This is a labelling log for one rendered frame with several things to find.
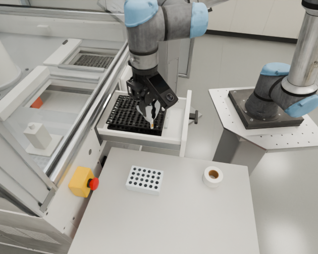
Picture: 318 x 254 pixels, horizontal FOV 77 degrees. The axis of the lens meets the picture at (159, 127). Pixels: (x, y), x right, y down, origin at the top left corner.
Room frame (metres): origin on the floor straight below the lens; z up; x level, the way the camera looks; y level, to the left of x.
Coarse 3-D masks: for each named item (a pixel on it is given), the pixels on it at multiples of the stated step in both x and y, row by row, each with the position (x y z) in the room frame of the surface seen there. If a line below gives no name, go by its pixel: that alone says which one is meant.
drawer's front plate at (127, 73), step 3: (129, 66) 0.91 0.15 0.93; (126, 69) 0.88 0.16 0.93; (129, 69) 0.89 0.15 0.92; (126, 72) 0.85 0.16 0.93; (129, 72) 0.89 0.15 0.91; (123, 75) 0.83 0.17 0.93; (126, 75) 0.84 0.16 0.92; (129, 75) 0.88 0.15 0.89; (120, 78) 0.80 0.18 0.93; (123, 78) 0.80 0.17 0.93; (126, 78) 0.83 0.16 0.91; (129, 78) 0.88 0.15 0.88; (123, 81) 0.80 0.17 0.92; (123, 84) 0.80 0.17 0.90; (123, 87) 0.80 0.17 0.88; (126, 87) 0.82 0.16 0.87; (129, 87) 0.86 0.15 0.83; (123, 90) 0.80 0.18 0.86; (126, 90) 0.81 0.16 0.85
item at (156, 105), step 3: (153, 102) 0.48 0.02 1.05; (156, 102) 0.48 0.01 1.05; (159, 102) 0.49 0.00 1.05; (153, 105) 0.48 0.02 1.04; (156, 105) 0.48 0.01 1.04; (159, 105) 0.49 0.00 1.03; (153, 108) 0.49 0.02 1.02; (156, 108) 0.48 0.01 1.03; (159, 108) 0.49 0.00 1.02; (153, 111) 0.48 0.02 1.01; (156, 111) 0.48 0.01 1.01; (153, 114) 0.49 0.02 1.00; (156, 114) 0.48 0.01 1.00; (153, 117) 0.48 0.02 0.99
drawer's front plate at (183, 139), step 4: (188, 92) 0.70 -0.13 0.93; (188, 96) 0.67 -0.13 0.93; (188, 100) 0.64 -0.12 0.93; (188, 104) 0.62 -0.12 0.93; (188, 108) 0.59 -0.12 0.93; (188, 112) 0.57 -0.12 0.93; (184, 116) 0.55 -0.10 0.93; (188, 116) 0.55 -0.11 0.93; (184, 120) 0.52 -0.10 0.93; (188, 120) 0.53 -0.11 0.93; (184, 124) 0.50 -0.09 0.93; (184, 128) 0.49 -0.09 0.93; (184, 132) 0.47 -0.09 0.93; (184, 136) 0.45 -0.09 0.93; (184, 140) 0.43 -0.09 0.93; (184, 144) 0.43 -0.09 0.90; (180, 148) 0.43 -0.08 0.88; (184, 148) 0.43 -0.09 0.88; (180, 152) 0.43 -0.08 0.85; (184, 152) 0.43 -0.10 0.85; (180, 156) 0.43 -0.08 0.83
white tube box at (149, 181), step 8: (136, 168) 0.40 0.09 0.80; (144, 168) 0.40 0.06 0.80; (128, 176) 0.36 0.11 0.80; (136, 176) 0.36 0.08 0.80; (144, 176) 0.36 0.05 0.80; (152, 176) 0.37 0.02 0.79; (160, 176) 0.36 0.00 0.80; (128, 184) 0.33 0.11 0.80; (136, 184) 0.33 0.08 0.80; (144, 184) 0.33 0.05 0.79; (152, 184) 0.33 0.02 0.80; (160, 184) 0.33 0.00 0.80; (144, 192) 0.31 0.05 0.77; (152, 192) 0.31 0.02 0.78
